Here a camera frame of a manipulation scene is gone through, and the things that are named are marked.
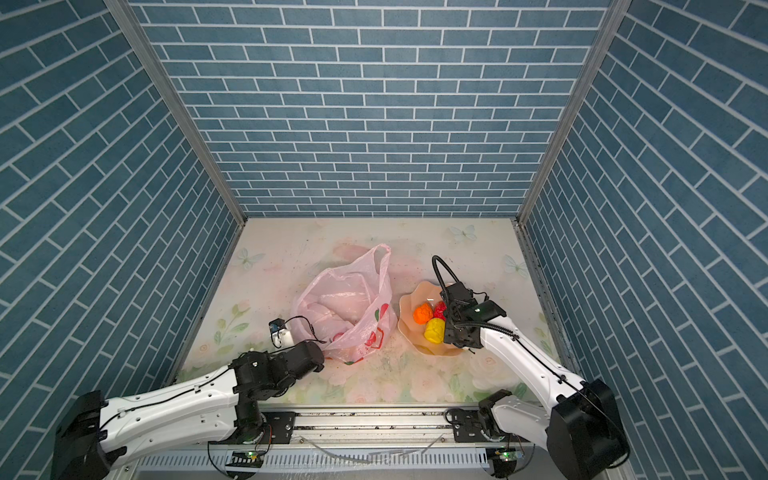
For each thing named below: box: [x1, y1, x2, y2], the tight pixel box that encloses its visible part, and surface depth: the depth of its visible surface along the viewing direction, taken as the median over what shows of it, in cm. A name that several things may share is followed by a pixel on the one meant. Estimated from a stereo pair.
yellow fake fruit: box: [424, 318, 446, 344], surface depth 87 cm
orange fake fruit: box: [413, 302, 433, 325], surface depth 89 cm
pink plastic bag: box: [294, 244, 398, 365], surface depth 86 cm
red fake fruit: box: [433, 301, 447, 322], surface depth 90 cm
